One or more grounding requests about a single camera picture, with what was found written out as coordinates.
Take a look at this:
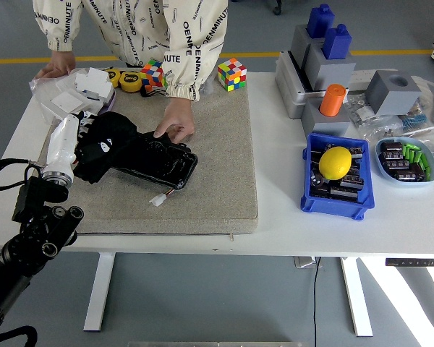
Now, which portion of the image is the glossy black panel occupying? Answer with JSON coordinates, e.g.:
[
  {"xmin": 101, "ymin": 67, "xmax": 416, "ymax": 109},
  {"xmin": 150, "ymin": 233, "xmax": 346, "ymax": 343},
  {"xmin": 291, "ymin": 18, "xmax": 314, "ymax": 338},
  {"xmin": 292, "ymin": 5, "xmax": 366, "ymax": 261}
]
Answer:
[{"xmin": 108, "ymin": 130, "xmax": 199, "ymax": 191}]

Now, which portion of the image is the black table controller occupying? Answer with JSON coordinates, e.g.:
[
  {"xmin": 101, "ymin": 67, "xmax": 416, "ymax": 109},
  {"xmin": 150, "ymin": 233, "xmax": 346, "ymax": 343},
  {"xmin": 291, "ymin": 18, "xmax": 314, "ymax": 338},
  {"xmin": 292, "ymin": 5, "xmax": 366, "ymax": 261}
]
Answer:
[{"xmin": 385, "ymin": 258, "xmax": 434, "ymax": 268}]

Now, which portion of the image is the yellow lemon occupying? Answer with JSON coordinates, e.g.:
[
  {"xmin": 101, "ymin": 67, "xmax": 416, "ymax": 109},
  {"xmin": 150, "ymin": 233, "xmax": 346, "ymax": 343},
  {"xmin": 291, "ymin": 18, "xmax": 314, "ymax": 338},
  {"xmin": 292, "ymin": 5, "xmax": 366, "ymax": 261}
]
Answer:
[{"xmin": 318, "ymin": 146, "xmax": 353, "ymax": 181}]

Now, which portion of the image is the flat white case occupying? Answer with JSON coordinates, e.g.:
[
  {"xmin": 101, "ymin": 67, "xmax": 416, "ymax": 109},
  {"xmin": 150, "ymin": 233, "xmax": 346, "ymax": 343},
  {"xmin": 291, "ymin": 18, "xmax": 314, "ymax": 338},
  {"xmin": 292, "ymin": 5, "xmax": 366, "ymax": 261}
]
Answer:
[{"xmin": 50, "ymin": 90, "xmax": 91, "ymax": 121}]

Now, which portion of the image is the black rag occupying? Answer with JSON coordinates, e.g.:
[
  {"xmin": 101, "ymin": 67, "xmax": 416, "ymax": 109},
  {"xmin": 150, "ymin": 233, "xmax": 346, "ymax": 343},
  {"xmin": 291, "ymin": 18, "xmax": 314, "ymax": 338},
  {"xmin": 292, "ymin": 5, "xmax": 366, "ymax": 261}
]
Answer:
[{"xmin": 72, "ymin": 111, "xmax": 140, "ymax": 185}]

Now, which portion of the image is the grey-brown mat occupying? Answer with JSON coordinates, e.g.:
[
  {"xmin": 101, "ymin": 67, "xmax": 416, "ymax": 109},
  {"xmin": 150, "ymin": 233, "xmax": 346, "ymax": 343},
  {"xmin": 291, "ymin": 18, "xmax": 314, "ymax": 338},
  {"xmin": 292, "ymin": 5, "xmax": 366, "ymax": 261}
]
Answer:
[{"xmin": 35, "ymin": 77, "xmax": 260, "ymax": 236}]

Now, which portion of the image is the orange cylinder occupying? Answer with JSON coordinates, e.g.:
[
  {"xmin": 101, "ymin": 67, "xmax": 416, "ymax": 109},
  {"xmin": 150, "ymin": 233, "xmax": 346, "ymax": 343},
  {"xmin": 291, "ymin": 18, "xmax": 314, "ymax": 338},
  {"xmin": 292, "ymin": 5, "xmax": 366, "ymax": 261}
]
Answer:
[{"xmin": 319, "ymin": 83, "xmax": 348, "ymax": 118}]

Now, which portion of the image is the person's right hand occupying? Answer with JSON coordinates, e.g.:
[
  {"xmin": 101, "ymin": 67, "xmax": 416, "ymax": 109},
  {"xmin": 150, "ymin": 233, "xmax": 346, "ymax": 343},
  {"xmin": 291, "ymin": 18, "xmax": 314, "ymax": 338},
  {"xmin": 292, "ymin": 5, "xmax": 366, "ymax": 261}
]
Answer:
[{"xmin": 34, "ymin": 50, "xmax": 77, "ymax": 80}]

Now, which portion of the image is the tall grey block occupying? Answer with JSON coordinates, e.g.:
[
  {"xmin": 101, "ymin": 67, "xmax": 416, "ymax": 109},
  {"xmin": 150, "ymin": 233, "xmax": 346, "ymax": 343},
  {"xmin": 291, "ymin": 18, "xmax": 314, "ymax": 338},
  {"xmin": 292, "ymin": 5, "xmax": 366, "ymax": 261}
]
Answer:
[
  {"xmin": 305, "ymin": 43, "xmax": 357, "ymax": 92},
  {"xmin": 290, "ymin": 24, "xmax": 326, "ymax": 69}
]

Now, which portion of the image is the white connector with wires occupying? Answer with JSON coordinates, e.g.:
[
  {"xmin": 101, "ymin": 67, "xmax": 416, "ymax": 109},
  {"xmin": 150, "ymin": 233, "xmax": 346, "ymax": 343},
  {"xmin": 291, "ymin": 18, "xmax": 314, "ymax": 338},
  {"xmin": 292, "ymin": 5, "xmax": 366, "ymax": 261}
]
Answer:
[{"xmin": 148, "ymin": 188, "xmax": 175, "ymax": 207}]

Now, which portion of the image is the light blue tray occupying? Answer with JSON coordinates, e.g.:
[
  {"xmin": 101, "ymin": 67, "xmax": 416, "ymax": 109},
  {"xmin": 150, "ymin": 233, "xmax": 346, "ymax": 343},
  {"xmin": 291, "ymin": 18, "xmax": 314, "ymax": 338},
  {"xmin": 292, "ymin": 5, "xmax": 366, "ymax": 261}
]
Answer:
[{"xmin": 375, "ymin": 137, "xmax": 434, "ymax": 188}]

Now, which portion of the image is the black power cable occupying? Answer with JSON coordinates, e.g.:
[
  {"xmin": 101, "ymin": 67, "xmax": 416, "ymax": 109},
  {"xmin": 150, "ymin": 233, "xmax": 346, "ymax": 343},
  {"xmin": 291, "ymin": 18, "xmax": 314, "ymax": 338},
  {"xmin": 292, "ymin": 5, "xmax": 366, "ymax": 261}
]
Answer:
[{"xmin": 312, "ymin": 256, "xmax": 323, "ymax": 347}]

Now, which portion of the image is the white power strip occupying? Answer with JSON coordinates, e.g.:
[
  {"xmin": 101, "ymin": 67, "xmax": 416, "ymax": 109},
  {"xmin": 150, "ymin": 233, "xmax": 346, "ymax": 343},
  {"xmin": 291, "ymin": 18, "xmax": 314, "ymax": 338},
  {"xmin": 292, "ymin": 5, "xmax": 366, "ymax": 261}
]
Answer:
[{"xmin": 346, "ymin": 68, "xmax": 399, "ymax": 91}]

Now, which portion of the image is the person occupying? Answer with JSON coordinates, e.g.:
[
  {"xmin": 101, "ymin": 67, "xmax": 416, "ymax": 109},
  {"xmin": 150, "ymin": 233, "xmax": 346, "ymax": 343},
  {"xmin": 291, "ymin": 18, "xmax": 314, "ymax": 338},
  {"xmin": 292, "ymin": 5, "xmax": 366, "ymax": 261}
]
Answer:
[{"xmin": 32, "ymin": 0, "xmax": 229, "ymax": 102}]

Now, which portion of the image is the black strap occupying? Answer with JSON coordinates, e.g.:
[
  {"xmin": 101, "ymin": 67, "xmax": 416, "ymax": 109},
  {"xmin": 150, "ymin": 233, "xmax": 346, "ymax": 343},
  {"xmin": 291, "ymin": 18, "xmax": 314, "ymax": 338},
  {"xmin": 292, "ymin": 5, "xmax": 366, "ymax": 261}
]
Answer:
[{"xmin": 140, "ymin": 86, "xmax": 167, "ymax": 98}]

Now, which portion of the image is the blue plastic bin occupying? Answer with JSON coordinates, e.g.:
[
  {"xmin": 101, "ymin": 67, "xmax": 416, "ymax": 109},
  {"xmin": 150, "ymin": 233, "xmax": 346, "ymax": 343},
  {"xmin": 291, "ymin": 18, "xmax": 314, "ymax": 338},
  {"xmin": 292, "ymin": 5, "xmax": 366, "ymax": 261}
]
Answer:
[{"xmin": 299, "ymin": 132, "xmax": 376, "ymax": 221}]

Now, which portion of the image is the multicolour puzzle cube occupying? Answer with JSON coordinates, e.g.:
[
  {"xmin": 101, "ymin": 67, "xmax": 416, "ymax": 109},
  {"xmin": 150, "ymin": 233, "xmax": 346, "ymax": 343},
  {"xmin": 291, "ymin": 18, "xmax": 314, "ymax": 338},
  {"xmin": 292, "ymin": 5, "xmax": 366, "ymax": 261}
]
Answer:
[
  {"xmin": 217, "ymin": 57, "xmax": 248, "ymax": 93},
  {"xmin": 140, "ymin": 59, "xmax": 169, "ymax": 93}
]

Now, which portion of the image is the purple bowl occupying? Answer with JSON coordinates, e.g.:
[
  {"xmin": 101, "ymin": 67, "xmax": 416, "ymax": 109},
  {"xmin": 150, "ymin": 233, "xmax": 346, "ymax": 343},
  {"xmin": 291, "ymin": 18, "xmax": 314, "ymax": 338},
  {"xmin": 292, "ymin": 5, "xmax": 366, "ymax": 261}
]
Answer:
[{"xmin": 93, "ymin": 88, "xmax": 116, "ymax": 116}]

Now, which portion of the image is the blue resistor bundle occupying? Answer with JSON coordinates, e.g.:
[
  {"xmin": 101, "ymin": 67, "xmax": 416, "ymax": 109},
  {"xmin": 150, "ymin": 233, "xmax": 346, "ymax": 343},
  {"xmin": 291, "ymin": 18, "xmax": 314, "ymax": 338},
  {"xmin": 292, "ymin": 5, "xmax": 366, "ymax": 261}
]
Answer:
[{"xmin": 401, "ymin": 110, "xmax": 430, "ymax": 133}]

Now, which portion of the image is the blue block with knob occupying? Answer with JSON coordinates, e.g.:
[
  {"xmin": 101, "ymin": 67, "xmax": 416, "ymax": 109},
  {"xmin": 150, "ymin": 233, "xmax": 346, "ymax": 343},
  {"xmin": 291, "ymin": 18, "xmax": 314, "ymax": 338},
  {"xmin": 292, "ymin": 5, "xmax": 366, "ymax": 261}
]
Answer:
[
  {"xmin": 322, "ymin": 23, "xmax": 353, "ymax": 61},
  {"xmin": 306, "ymin": 3, "xmax": 336, "ymax": 39}
]

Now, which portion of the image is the bag of small screws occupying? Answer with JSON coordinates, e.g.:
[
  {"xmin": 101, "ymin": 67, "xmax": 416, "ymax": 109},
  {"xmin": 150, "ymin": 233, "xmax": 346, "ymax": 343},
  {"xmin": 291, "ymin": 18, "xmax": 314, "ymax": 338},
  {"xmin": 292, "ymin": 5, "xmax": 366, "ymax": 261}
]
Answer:
[{"xmin": 368, "ymin": 119, "xmax": 406, "ymax": 142}]

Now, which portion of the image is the grey cube with hole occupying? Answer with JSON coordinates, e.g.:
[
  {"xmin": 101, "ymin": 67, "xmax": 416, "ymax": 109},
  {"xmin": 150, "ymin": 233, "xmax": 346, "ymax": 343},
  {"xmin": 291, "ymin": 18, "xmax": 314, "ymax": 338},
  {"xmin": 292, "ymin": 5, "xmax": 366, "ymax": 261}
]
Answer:
[{"xmin": 365, "ymin": 69, "xmax": 423, "ymax": 116}]

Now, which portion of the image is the grey enclosure box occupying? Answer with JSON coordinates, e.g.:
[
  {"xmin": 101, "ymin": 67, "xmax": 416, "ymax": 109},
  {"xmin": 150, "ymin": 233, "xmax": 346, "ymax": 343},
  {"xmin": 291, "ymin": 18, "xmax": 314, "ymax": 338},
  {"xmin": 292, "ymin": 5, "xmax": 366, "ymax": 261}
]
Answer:
[{"xmin": 274, "ymin": 50, "xmax": 328, "ymax": 120}]

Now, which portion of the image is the person's left hand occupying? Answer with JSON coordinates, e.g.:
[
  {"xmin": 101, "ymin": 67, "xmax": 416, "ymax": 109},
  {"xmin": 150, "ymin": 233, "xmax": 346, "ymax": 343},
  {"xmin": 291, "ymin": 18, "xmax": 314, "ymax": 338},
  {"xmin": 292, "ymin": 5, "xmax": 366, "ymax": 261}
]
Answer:
[{"xmin": 153, "ymin": 96, "xmax": 196, "ymax": 145}]

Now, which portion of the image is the white cardboard box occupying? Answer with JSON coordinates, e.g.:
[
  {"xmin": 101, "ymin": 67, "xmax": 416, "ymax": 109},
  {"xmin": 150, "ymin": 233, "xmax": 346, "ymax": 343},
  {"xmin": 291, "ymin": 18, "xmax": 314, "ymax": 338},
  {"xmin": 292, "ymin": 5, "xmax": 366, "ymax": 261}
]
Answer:
[{"xmin": 74, "ymin": 67, "xmax": 113, "ymax": 100}]

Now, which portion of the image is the yellow tape measure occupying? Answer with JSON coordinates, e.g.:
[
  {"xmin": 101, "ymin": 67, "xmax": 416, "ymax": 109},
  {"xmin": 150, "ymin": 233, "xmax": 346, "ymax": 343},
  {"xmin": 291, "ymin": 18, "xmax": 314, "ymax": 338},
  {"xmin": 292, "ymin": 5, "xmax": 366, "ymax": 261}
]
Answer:
[
  {"xmin": 119, "ymin": 71, "xmax": 142, "ymax": 93},
  {"xmin": 104, "ymin": 67, "xmax": 122, "ymax": 88}
]

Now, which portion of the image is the white table leg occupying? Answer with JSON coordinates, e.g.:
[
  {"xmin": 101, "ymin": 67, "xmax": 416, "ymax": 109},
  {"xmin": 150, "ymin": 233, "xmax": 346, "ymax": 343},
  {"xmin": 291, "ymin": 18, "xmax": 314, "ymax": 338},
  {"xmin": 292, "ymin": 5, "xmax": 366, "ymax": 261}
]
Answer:
[
  {"xmin": 82, "ymin": 252, "xmax": 116, "ymax": 332},
  {"xmin": 339, "ymin": 257, "xmax": 373, "ymax": 338}
]

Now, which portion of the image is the clear plastic bag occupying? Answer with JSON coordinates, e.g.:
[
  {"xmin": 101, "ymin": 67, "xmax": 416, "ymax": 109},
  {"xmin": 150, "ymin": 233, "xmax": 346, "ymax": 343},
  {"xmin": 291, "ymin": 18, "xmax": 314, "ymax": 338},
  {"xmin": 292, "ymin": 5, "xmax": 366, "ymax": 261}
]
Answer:
[{"xmin": 28, "ymin": 67, "xmax": 116, "ymax": 126}]

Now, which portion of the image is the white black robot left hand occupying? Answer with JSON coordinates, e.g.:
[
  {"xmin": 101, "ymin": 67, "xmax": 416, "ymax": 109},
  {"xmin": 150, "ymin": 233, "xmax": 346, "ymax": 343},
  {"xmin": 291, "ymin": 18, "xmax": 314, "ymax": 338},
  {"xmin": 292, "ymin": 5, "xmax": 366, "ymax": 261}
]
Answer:
[{"xmin": 42, "ymin": 110, "xmax": 115, "ymax": 178}]

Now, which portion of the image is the grey box under table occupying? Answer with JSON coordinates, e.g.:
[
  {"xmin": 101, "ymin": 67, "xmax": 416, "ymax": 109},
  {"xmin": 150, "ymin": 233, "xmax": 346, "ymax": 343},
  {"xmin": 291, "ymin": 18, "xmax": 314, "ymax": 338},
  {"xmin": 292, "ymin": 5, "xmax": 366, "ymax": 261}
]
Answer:
[{"xmin": 294, "ymin": 255, "xmax": 323, "ymax": 269}]

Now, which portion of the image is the bag of metal parts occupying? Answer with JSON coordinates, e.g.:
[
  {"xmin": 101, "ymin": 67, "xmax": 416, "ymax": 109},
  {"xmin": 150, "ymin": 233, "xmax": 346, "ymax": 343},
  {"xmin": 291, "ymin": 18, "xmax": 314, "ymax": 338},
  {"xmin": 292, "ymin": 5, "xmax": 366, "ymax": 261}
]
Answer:
[{"xmin": 345, "ymin": 93, "xmax": 379, "ymax": 127}]

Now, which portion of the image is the low grey block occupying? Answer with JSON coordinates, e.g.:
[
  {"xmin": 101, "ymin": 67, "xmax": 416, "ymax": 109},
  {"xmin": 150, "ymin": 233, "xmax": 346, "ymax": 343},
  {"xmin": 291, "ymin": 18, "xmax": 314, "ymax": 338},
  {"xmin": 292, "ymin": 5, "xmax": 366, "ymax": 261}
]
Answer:
[{"xmin": 301, "ymin": 98, "xmax": 352, "ymax": 137}]

